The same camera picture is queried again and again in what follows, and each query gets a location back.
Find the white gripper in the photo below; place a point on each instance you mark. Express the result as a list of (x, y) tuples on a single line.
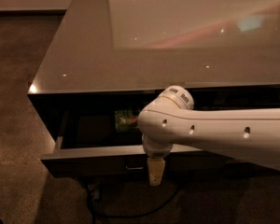
[(156, 151)]

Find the grey drawer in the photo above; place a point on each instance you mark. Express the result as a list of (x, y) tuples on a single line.
[(88, 146)]

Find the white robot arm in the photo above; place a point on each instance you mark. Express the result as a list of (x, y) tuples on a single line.
[(251, 135)]

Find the grey drawer cabinet counter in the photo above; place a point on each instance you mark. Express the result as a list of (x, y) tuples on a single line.
[(111, 55)]

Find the top right drawer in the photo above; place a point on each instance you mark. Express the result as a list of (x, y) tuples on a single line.
[(236, 98)]

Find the green snack bag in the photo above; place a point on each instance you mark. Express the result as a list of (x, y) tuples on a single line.
[(125, 120)]

